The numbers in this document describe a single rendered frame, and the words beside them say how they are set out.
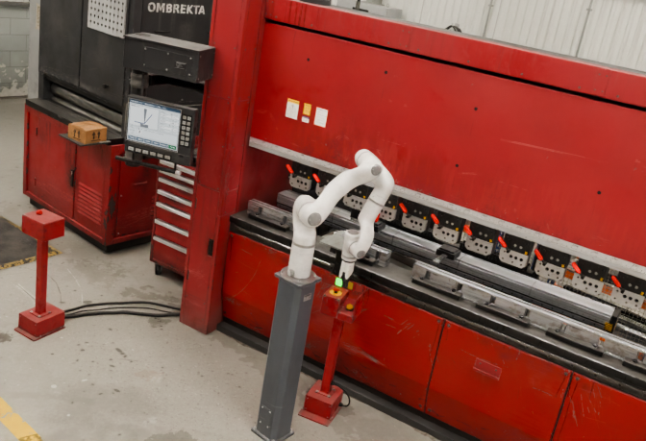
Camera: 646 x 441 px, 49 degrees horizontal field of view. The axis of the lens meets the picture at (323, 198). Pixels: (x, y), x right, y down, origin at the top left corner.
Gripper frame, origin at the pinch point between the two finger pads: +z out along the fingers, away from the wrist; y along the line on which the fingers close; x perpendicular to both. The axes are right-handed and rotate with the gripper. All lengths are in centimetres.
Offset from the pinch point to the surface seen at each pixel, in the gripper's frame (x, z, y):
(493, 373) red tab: 86, 39, -24
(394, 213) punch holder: 7, -24, -52
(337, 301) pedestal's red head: -5.5, 18.5, -9.8
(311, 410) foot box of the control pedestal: -8, 92, -1
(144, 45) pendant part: -156, -94, -31
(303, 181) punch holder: -57, -24, -62
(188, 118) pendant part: -122, -57, -29
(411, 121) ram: 6, -80, -58
